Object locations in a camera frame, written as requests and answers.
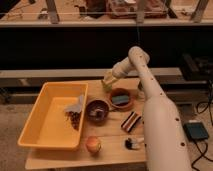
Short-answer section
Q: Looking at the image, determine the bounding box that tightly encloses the yellow banana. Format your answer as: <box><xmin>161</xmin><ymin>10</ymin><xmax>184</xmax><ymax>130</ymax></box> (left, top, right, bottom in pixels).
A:
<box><xmin>101</xmin><ymin>79</ymin><xmax>112</xmax><ymax>85</ymax></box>

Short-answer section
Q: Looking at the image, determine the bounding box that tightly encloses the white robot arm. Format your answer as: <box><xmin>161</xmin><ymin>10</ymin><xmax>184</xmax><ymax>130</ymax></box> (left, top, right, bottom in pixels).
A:
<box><xmin>102</xmin><ymin>46</ymin><xmax>192</xmax><ymax>171</ymax></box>

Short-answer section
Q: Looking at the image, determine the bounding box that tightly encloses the green plastic cup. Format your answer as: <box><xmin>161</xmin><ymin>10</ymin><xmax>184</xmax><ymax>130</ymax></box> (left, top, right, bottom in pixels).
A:
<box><xmin>102</xmin><ymin>84</ymin><xmax>112</xmax><ymax>93</ymax></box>

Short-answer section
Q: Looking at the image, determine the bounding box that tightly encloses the clear plastic cup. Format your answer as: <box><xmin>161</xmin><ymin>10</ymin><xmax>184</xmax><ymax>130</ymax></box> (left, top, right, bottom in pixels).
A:
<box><xmin>137</xmin><ymin>82</ymin><xmax>146</xmax><ymax>100</ymax></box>

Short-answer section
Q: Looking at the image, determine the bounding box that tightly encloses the terracotta bowl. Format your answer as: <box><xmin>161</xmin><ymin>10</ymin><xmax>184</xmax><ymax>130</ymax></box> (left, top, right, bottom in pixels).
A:
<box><xmin>108</xmin><ymin>88</ymin><xmax>133</xmax><ymax>111</ymax></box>

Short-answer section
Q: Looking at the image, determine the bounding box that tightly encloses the dark brown bowl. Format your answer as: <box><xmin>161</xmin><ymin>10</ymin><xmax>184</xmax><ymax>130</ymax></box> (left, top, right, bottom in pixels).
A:
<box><xmin>86</xmin><ymin>100</ymin><xmax>109</xmax><ymax>125</ymax></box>

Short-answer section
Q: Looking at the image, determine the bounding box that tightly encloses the grey cloth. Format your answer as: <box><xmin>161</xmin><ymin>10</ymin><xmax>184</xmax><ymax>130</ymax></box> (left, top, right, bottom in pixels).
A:
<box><xmin>65</xmin><ymin>95</ymin><xmax>84</xmax><ymax>113</ymax></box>

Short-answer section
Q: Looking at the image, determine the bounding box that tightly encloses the striped brown block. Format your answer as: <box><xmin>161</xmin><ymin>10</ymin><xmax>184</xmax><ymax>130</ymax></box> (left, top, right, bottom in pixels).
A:
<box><xmin>121</xmin><ymin>112</ymin><xmax>141</xmax><ymax>133</ymax></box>

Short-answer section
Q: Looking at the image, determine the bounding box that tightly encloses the dark grapes bunch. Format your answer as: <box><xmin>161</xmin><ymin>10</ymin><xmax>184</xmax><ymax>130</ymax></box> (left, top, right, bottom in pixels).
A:
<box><xmin>66</xmin><ymin>112</ymin><xmax>81</xmax><ymax>130</ymax></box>

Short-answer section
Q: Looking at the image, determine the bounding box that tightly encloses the orange peach fruit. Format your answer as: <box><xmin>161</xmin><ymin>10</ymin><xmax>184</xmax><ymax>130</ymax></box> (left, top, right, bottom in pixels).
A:
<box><xmin>86</xmin><ymin>136</ymin><xmax>101</xmax><ymax>154</ymax></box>

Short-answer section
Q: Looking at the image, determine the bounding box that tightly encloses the yellow plastic bin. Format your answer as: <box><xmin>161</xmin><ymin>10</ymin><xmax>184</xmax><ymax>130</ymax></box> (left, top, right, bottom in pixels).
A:
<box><xmin>18</xmin><ymin>82</ymin><xmax>88</xmax><ymax>150</ymax></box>

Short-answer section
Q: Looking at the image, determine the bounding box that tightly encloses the black foot pedal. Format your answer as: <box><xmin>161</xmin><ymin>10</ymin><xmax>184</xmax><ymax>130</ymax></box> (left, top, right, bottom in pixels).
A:
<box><xmin>183</xmin><ymin>122</ymin><xmax>209</xmax><ymax>141</ymax></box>

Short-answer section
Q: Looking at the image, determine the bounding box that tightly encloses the white handled black brush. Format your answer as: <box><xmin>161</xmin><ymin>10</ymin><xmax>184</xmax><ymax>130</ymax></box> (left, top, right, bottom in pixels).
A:
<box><xmin>125</xmin><ymin>137</ymin><xmax>144</xmax><ymax>150</ymax></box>

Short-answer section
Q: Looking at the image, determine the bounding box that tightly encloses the black cable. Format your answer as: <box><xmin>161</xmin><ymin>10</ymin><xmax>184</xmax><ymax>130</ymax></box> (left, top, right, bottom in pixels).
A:
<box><xmin>189</xmin><ymin>99</ymin><xmax>213</xmax><ymax>171</ymax></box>

